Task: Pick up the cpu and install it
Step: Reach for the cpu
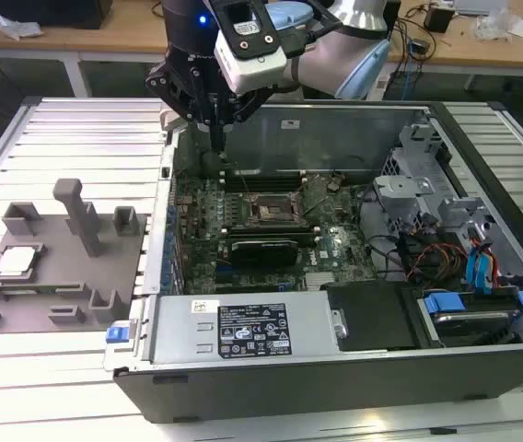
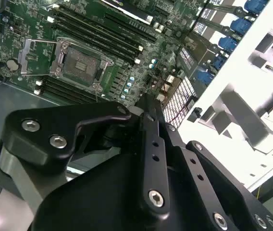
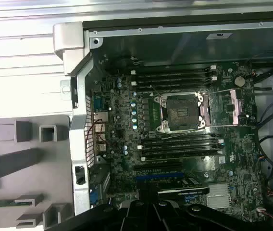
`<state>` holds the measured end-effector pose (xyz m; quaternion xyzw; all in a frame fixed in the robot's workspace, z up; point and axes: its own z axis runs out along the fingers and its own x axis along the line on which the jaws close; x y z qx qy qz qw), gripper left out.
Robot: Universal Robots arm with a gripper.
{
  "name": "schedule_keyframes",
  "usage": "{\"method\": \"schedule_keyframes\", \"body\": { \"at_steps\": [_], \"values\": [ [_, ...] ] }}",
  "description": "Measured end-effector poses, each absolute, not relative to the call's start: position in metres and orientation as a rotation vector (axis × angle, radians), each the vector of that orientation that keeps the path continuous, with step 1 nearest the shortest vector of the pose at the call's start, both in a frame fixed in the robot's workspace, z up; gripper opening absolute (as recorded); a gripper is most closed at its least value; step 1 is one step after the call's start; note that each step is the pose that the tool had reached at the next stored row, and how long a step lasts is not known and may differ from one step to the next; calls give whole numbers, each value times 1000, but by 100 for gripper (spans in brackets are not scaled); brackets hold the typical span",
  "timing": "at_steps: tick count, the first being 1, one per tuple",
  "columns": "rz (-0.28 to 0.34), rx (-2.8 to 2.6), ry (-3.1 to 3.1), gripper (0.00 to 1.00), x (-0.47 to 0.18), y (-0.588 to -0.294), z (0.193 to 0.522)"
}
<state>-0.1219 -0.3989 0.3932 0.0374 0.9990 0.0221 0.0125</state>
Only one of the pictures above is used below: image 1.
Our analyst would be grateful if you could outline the wooden desk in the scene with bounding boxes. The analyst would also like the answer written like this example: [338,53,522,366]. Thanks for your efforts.
[0,0,523,99]

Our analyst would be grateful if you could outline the black desk device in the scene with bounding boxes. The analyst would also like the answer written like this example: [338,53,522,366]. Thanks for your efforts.
[0,0,114,29]

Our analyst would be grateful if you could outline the silver chipset heatsink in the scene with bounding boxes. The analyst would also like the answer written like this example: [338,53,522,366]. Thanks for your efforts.
[305,271,337,291]

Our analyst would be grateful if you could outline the blue case latch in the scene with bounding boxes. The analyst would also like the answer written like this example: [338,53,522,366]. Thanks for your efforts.
[104,324,134,344]

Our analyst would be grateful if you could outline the grey power supply unit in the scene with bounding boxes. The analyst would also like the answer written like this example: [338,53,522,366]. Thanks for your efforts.
[149,294,342,366]

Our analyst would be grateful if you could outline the green motherboard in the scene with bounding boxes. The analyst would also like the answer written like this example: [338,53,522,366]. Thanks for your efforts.
[171,172,378,296]

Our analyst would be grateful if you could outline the green RAM stick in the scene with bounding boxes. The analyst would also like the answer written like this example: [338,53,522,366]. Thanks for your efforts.
[0,287,56,296]

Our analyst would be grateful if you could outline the black plastic shroud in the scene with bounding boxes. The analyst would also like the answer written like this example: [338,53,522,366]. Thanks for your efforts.
[320,281,424,352]

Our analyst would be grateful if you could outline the crumpled white plastic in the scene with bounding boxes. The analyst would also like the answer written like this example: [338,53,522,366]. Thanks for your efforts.
[0,11,45,41]

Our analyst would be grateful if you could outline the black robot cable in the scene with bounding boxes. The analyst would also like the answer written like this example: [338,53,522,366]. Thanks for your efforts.
[288,0,343,54]

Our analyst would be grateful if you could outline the metal drive cage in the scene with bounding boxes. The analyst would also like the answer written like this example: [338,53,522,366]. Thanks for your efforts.
[372,122,495,259]

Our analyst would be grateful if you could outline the CPU socket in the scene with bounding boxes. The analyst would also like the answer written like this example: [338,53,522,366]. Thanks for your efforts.
[248,191,303,227]

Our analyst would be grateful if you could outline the black graphics card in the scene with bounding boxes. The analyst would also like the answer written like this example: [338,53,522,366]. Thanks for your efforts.
[227,235,300,269]

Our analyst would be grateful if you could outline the black RAM slot bank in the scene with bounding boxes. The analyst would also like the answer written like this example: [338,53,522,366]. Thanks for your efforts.
[221,223,321,238]
[222,166,308,192]

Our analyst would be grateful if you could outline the clear plastic bags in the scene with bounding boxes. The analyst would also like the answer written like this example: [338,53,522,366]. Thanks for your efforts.
[471,8,518,41]

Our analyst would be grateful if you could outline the grey laptop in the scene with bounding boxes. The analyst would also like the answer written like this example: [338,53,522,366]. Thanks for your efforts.
[453,0,507,16]

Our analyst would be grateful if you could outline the blue flat wire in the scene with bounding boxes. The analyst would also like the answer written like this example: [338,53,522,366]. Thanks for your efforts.
[466,241,500,296]

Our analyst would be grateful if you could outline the small black box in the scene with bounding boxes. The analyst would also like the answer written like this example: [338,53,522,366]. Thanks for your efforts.
[424,5,455,34]

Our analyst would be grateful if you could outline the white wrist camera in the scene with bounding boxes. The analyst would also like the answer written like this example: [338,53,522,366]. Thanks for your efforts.
[214,0,289,97]

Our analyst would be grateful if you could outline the grey parts rack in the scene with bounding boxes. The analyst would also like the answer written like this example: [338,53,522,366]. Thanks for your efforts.
[0,177,150,335]

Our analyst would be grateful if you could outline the silver CPU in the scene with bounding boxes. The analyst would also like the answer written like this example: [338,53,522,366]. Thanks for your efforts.
[0,246,41,277]

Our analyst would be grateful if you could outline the coloured wire bundle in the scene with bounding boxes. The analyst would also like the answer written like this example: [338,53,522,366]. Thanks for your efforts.
[397,220,471,283]

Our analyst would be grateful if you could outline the hard disk in blue carrier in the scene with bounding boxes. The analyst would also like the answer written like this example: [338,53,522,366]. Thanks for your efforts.
[420,287,523,347]

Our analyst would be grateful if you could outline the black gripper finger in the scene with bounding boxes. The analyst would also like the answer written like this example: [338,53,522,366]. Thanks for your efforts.
[145,64,220,152]
[218,86,273,152]

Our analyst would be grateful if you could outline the black open PC case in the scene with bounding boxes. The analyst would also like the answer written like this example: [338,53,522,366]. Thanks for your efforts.
[103,99,523,425]

